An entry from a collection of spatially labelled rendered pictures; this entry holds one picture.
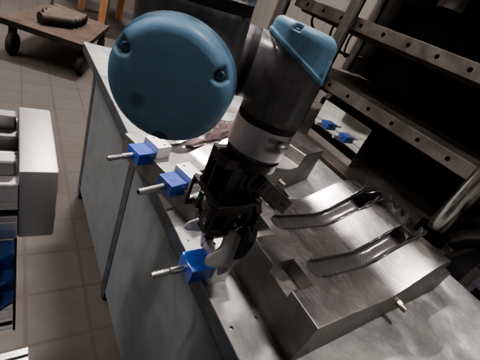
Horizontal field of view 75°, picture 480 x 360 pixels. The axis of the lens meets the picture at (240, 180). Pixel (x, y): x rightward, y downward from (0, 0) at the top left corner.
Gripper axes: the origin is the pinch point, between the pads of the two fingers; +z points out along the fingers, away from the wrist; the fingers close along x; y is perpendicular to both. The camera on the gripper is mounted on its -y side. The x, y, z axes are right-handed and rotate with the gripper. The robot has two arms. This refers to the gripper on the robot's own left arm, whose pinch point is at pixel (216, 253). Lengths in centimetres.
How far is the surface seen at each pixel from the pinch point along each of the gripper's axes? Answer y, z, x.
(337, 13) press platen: -89, -43, -78
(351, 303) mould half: -13.9, -4.1, 16.9
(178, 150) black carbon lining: -6.2, -0.4, -30.7
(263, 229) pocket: -9.6, -2.9, -1.0
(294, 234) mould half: -14.2, -4.1, 2.4
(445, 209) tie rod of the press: -79, -5, 5
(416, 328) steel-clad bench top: -36.2, 4.6, 23.7
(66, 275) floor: 5, 85, -65
